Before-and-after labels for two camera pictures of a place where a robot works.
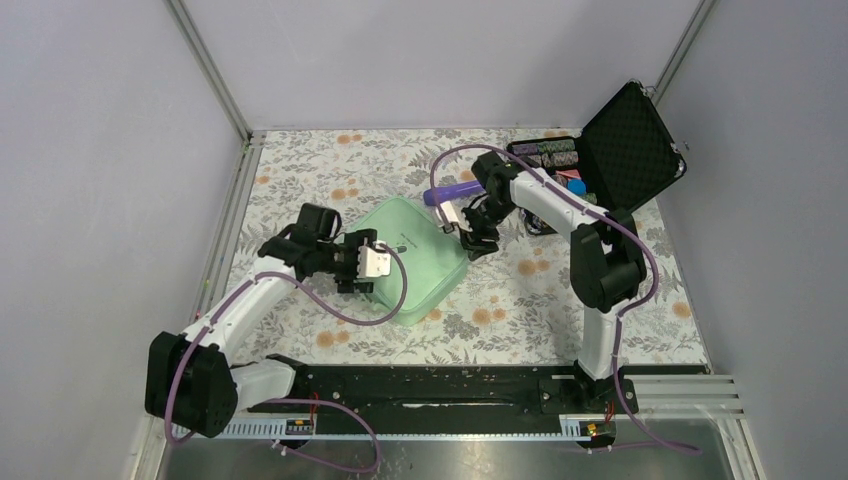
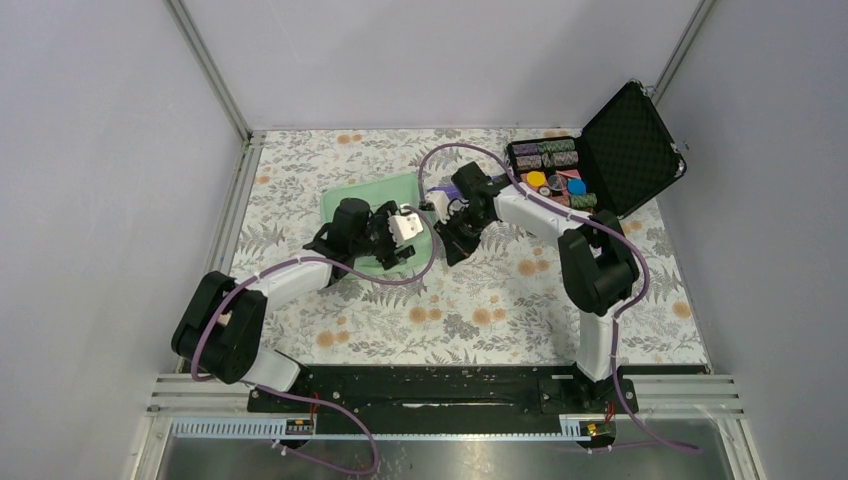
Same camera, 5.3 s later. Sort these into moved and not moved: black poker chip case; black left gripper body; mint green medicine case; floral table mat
Moved: black left gripper body; mint green medicine case
Not moved: black poker chip case; floral table mat
